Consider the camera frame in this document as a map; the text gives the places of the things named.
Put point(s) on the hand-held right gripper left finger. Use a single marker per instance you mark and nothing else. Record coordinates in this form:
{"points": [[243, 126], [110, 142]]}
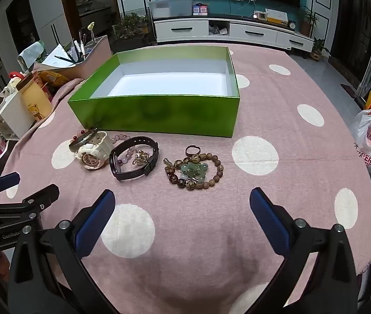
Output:
{"points": [[95, 222]]}

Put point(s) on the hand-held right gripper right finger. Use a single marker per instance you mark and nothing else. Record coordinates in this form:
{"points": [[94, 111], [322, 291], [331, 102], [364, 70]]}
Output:
{"points": [[270, 225]]}

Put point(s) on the white wrist watch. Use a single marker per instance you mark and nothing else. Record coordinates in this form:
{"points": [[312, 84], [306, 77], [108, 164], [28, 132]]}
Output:
{"points": [[91, 157]]}

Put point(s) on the black wrist band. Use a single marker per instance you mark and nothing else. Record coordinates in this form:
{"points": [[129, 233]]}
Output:
{"points": [[149, 165]]}

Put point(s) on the green jade pendant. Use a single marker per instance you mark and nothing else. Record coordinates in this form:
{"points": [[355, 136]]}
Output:
{"points": [[193, 171]]}

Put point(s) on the green cardboard box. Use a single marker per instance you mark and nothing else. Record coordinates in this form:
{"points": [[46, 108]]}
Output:
{"points": [[159, 113]]}

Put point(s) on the white plastic container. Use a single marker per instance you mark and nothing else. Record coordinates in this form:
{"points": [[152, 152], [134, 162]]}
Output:
{"points": [[12, 117]]}

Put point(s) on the yellow bear print container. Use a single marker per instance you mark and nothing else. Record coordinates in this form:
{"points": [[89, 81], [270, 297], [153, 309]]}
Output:
{"points": [[34, 101]]}

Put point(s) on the pink polka dot tablecloth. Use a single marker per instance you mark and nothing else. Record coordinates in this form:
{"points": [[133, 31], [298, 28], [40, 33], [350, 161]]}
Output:
{"points": [[188, 252]]}

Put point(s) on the orange snack packet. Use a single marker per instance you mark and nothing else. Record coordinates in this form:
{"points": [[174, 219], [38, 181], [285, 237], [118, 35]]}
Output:
{"points": [[54, 78]]}

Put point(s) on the green white rolled cloth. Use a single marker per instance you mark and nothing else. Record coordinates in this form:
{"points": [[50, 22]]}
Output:
{"points": [[30, 54]]}

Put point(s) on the white plastic bag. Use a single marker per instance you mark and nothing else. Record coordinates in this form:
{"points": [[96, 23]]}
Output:
{"points": [[368, 137]]}

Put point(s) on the pink storage box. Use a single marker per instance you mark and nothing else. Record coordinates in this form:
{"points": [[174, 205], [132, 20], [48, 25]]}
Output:
{"points": [[93, 54]]}

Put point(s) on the small potted plant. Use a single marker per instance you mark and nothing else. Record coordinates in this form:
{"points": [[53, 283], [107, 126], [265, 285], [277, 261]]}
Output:
{"points": [[319, 49]]}

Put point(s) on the white television cabinet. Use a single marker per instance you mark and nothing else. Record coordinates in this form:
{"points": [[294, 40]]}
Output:
{"points": [[254, 34]]}

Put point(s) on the potted plants on rack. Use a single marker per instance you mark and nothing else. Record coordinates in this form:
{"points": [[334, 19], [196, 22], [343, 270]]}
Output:
{"points": [[131, 27]]}

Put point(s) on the black alarm clock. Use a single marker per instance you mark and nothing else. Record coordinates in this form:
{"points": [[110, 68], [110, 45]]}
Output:
{"points": [[292, 25]]}

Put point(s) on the tall potted plant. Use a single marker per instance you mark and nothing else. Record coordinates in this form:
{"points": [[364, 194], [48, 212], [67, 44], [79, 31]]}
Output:
{"points": [[308, 19]]}

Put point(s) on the yellow desk calendar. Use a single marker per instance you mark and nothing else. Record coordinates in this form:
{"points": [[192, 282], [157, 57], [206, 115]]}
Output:
{"points": [[276, 15]]}

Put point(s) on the small white device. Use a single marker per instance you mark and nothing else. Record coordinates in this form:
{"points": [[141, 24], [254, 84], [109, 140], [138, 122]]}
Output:
{"points": [[259, 15]]}

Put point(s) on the clear plastic storage bin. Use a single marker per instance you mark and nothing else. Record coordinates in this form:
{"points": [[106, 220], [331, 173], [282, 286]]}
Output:
{"points": [[169, 8]]}

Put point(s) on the small coloured card stand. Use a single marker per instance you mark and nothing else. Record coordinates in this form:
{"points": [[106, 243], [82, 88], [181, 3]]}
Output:
{"points": [[200, 9]]}

